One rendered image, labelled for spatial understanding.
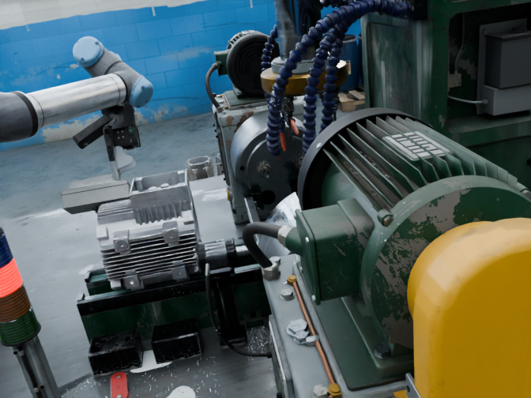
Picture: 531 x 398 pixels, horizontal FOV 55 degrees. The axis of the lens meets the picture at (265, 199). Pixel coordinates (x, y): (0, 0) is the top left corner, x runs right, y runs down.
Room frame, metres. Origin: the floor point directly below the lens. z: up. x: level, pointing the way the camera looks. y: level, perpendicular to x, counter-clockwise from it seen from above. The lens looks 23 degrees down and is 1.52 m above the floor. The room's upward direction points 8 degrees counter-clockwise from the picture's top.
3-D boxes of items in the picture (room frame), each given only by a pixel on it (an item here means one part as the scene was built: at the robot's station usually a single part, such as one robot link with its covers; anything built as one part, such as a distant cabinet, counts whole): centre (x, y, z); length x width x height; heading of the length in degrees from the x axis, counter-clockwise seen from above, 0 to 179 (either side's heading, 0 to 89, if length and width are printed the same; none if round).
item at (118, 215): (1.03, 0.26, 1.01); 0.20 x 0.19 x 0.19; 96
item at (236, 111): (1.66, -0.02, 0.99); 0.35 x 0.31 x 0.37; 5
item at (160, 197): (1.04, 0.22, 1.11); 0.12 x 0.11 x 0.07; 96
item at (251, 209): (1.03, 0.03, 1.01); 0.26 x 0.04 x 0.03; 5
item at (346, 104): (6.07, -1.56, 0.37); 1.20 x 0.80 x 0.74; 95
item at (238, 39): (1.69, 0.02, 1.16); 0.33 x 0.26 x 0.42; 5
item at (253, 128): (1.42, -0.04, 1.04); 0.37 x 0.25 x 0.25; 5
